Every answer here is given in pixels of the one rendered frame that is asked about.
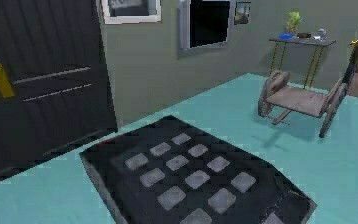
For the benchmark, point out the black remote control, grey buttons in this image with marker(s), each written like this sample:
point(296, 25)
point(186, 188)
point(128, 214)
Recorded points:
point(193, 173)

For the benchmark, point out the white framed picture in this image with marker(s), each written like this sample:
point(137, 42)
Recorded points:
point(130, 10)

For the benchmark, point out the small framed picture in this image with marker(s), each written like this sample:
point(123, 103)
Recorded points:
point(242, 12)

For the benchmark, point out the worn grey wooden chair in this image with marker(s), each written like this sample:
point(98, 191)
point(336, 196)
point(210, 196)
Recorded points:
point(298, 100)

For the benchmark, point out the blue dish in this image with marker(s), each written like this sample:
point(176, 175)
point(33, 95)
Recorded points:
point(286, 36)

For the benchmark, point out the grey side table, gold legs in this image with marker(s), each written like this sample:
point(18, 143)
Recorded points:
point(302, 41)

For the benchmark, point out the green house plant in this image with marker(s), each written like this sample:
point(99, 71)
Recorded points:
point(293, 21)

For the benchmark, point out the black bowl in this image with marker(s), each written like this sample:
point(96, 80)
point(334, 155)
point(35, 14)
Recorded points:
point(303, 35)

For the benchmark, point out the silver kettle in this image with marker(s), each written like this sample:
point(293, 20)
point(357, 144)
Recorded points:
point(321, 34)

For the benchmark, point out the dark window with grey frame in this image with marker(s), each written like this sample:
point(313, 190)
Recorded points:
point(208, 23)

